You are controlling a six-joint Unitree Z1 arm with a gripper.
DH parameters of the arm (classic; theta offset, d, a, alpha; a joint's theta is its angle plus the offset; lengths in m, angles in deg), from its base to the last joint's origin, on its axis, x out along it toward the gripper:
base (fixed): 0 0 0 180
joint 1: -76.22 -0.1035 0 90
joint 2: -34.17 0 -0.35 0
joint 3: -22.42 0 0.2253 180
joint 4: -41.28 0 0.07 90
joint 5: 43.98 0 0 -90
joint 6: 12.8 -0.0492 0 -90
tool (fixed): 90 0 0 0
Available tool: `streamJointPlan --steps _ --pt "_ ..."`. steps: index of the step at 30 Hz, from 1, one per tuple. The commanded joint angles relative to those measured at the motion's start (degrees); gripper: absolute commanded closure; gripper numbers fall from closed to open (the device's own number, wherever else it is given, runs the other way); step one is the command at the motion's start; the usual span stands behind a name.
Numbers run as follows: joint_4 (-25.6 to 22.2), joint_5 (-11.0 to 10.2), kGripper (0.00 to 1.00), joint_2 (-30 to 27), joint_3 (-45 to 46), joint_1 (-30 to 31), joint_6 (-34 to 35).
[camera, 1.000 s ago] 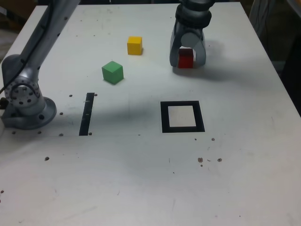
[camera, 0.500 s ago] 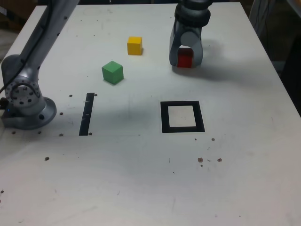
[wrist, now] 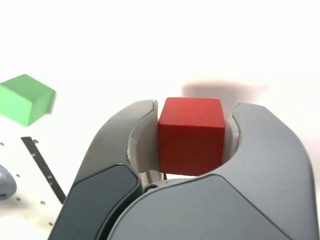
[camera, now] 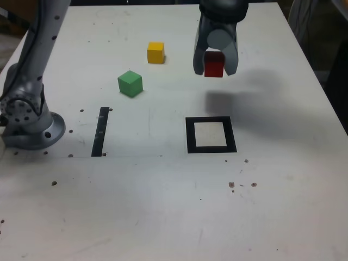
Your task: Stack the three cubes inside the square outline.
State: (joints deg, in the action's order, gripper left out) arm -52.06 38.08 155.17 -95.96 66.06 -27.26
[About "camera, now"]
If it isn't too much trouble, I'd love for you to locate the red cube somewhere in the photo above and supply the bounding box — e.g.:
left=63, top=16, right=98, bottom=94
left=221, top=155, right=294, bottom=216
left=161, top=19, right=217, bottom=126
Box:
left=203, top=50, right=226, bottom=78

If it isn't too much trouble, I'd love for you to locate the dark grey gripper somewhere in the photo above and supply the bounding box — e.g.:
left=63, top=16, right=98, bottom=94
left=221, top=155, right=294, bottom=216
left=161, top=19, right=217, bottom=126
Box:
left=192, top=15, right=240, bottom=77

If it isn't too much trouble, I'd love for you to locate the green cube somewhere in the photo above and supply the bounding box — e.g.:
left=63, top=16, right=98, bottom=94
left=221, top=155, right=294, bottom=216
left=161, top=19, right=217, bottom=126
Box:
left=117, top=70, right=144, bottom=98

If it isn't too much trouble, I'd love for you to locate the pale hanging cable bundle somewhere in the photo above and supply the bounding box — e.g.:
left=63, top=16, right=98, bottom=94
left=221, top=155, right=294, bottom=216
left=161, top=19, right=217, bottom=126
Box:
left=287, top=0, right=342, bottom=71

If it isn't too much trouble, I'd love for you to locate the brown cardboard box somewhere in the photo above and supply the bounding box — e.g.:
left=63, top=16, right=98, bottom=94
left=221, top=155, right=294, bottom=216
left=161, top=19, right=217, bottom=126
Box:
left=0, top=0, right=39, bottom=36

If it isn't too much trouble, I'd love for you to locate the yellow cube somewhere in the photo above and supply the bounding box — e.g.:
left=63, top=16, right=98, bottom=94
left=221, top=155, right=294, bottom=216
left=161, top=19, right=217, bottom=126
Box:
left=146, top=41, right=165, bottom=65

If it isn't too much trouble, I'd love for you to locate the black tape square outline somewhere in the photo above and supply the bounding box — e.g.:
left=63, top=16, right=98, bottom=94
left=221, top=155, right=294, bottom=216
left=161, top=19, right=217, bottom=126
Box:
left=185, top=116, right=238, bottom=154

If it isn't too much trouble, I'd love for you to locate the black tape strip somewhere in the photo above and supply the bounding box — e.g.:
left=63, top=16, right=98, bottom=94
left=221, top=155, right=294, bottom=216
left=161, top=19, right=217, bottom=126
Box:
left=91, top=107, right=110, bottom=158

